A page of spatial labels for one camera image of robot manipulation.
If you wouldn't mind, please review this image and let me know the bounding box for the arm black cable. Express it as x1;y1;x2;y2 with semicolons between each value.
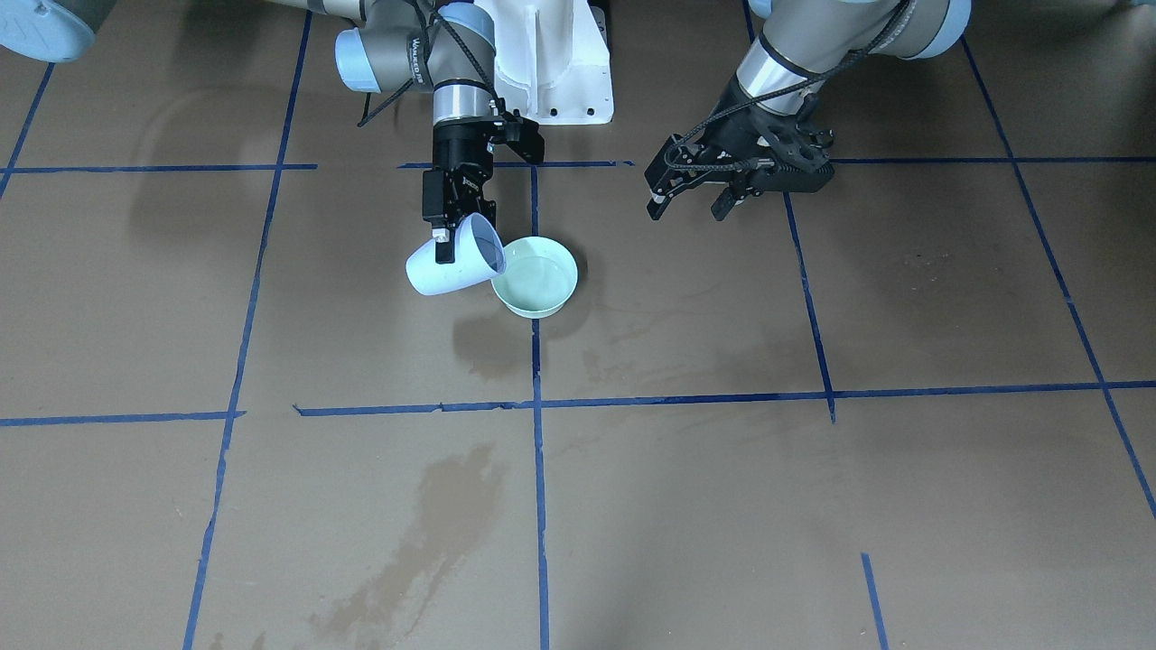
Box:
664;0;918;172
357;0;507;127

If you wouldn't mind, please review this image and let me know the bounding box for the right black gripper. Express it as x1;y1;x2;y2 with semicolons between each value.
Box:
422;115;544;265

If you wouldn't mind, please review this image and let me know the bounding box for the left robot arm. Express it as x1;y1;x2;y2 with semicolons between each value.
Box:
645;1;972;219

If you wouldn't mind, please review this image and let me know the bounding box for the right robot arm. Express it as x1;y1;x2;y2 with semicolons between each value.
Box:
334;1;544;267

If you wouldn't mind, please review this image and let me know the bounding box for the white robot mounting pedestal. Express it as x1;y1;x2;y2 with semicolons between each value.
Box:
477;1;615;125

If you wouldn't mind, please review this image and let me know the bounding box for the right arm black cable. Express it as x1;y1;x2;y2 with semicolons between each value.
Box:
357;0;507;127

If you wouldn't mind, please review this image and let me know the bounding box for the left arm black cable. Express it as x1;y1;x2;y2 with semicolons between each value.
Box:
664;0;918;172

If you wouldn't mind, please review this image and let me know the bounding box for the mint green bowl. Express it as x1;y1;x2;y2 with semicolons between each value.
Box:
490;237;579;320

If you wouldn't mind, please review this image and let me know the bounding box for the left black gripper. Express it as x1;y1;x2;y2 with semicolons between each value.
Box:
645;93;833;222

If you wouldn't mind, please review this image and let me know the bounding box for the light blue plastic cup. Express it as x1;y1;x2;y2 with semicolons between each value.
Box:
406;210;507;296

